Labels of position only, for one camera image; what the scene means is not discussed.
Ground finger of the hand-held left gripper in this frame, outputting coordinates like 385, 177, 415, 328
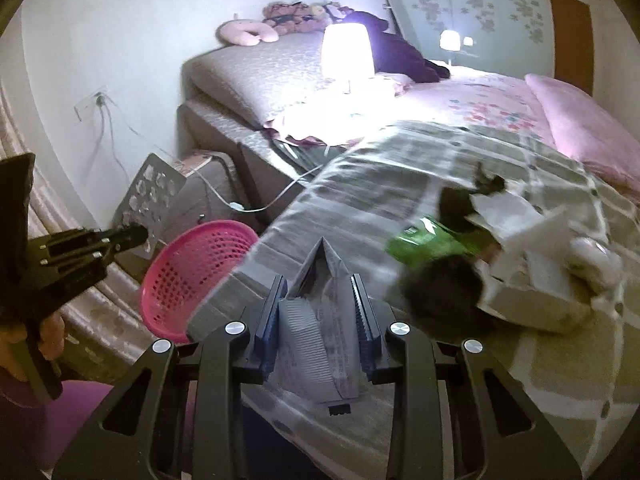
36, 224, 149, 287

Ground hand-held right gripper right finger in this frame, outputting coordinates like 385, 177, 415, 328
350, 274, 586, 480

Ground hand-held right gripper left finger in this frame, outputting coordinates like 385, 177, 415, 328
50, 275, 288, 480

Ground pink plastic basket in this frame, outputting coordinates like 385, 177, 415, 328
140, 220, 261, 345

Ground black wrapper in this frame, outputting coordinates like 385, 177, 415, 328
437, 162, 507, 233
401, 254, 487, 327

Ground green snack packet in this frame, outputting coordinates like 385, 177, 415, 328
385, 215, 497, 272

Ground white cardboard box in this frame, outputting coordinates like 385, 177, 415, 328
476, 255, 592, 335

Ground white paper sheet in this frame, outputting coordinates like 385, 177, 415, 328
469, 192, 572, 283

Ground white tissue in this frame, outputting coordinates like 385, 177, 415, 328
569, 237, 622, 302

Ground person's left hand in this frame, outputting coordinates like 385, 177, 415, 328
0, 311, 64, 387

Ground grey floral cutout panel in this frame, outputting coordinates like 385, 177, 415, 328
111, 152, 188, 260

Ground grey upholstered nightstand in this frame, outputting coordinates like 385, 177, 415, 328
172, 150, 262, 235

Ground grey checked blanket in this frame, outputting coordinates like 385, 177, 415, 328
190, 120, 640, 480

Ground person's purple clothing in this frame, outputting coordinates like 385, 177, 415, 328
0, 379, 117, 480

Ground grey patterned headboard cushion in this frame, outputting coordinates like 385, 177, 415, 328
182, 34, 347, 131

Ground pink plush toy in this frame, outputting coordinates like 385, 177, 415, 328
216, 19, 281, 46

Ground pink floral bed sheet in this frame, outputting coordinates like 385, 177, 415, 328
265, 65, 558, 148

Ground brown plush bear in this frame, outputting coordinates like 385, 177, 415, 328
262, 2, 317, 37

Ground dark purple plush toy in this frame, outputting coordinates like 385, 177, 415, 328
340, 10, 452, 84

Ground white table lamp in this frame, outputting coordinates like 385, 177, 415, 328
320, 24, 376, 95

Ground pink pillow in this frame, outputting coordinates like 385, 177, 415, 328
524, 73, 640, 192

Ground colourful plush toy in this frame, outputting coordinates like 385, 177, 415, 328
310, 2, 356, 27

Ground floral wardrobe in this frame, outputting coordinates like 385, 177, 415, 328
387, 0, 557, 80

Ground brown wooden door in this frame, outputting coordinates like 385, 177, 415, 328
547, 0, 596, 100

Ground thin cable from socket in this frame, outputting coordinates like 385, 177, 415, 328
92, 94, 151, 173

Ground white lamp cable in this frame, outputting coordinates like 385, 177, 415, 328
172, 142, 351, 214

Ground white wall socket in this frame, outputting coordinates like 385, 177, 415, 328
74, 86, 110, 122

